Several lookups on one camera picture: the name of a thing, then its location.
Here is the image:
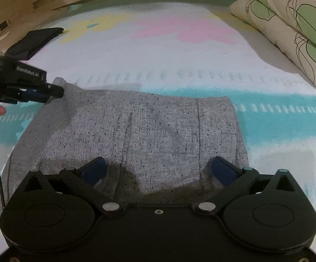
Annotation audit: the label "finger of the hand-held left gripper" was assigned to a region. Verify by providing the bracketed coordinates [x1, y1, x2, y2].
[17, 88, 51, 103]
[42, 83, 65, 98]

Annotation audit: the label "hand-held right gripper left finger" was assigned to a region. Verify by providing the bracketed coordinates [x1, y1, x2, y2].
[23, 157, 126, 217]

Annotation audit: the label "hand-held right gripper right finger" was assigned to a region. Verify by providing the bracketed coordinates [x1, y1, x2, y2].
[192, 156, 298, 216]

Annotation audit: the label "grey pants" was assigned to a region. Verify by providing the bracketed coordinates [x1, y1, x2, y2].
[0, 77, 249, 216]

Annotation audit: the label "black folded cloth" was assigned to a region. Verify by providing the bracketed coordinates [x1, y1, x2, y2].
[4, 27, 65, 60]

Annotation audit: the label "patterned pillow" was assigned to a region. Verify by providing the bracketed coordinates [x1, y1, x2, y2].
[226, 0, 316, 91]

